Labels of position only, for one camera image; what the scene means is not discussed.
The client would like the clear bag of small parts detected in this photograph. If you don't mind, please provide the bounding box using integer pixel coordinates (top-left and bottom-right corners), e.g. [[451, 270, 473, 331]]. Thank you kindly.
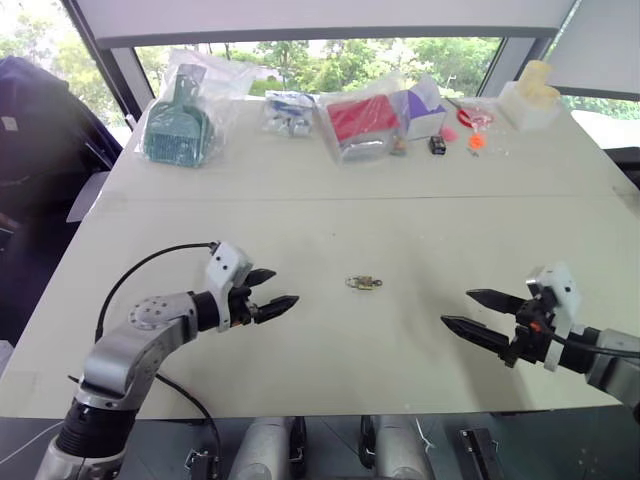
[[261, 90, 317, 138]]

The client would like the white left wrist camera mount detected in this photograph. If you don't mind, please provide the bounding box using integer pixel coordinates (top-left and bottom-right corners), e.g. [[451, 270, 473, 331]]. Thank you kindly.
[[204, 241, 254, 332]]

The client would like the dark blue jacket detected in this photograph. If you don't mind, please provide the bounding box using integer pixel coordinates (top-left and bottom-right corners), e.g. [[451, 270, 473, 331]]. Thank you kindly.
[[0, 55, 125, 311]]

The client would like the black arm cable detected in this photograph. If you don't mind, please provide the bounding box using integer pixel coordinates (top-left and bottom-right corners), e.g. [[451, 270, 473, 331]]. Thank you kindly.
[[544, 327, 640, 359], [94, 241, 223, 466]]

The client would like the grey rounded robot leg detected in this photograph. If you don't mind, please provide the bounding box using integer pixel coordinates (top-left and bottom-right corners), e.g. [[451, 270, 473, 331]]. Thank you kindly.
[[360, 414, 437, 480], [228, 416, 307, 480]]

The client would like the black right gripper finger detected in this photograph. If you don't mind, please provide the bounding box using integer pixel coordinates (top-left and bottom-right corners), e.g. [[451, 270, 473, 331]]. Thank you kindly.
[[465, 287, 526, 316], [440, 314, 514, 359]]

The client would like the black metal bracket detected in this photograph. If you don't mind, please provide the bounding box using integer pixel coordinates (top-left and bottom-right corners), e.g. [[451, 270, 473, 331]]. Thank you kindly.
[[458, 427, 507, 480], [184, 446, 222, 480]]

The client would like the pale yellow translucent object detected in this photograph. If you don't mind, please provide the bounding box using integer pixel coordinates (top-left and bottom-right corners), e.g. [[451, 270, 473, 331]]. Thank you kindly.
[[518, 60, 559, 107]]

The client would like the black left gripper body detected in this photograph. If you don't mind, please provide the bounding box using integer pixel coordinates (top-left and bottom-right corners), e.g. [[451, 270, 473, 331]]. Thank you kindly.
[[227, 284, 260, 329]]

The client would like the red item in plastic bag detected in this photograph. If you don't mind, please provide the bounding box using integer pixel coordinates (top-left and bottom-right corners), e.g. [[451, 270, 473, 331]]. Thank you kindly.
[[318, 91, 402, 165]]

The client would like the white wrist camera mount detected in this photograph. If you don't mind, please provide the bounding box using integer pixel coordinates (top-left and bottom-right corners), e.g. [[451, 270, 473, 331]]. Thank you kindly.
[[524, 261, 585, 372], [204, 241, 254, 332]]

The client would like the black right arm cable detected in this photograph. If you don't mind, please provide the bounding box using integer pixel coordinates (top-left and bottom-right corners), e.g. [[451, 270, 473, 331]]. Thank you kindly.
[[544, 327, 640, 359]]

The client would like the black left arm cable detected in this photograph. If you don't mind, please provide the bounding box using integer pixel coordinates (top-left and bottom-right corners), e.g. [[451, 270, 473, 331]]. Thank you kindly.
[[94, 241, 223, 466]]

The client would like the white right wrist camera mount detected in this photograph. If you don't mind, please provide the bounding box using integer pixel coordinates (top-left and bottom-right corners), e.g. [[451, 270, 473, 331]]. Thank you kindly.
[[524, 261, 585, 372]]

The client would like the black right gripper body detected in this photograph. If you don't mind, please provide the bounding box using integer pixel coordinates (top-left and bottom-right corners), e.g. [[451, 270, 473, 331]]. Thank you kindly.
[[501, 292, 556, 369]]

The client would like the purple and white box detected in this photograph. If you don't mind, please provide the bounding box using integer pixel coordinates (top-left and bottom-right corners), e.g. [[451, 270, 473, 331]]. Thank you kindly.
[[398, 82, 450, 142]]

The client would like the teal dustpan in plastic bag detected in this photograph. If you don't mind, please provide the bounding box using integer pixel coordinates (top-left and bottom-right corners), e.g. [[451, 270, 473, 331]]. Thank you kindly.
[[141, 63, 220, 170]]

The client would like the grey flat board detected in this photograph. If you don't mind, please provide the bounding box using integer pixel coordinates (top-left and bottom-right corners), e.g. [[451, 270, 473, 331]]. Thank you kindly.
[[64, 169, 112, 224]]

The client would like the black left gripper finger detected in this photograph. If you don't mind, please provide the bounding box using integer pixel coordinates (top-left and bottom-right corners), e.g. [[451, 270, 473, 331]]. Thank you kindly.
[[247, 267, 278, 289], [252, 294, 301, 323]]

